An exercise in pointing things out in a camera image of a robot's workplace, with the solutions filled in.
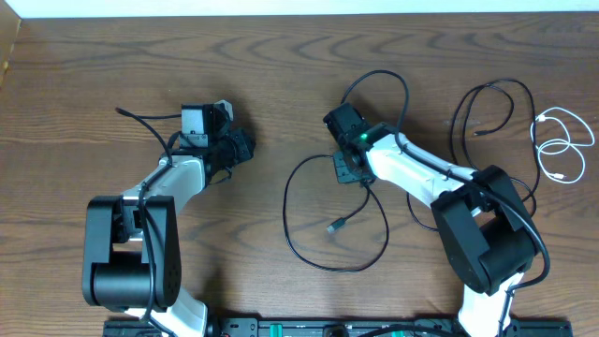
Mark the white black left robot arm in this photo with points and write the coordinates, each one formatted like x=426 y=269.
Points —
x=132 y=257

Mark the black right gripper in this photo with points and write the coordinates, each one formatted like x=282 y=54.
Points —
x=342 y=173

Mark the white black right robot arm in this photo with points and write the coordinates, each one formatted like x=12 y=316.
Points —
x=488 y=236

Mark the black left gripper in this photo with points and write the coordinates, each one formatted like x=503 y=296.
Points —
x=245 y=151

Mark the light wooden side board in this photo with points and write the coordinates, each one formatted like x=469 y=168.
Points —
x=10 y=24

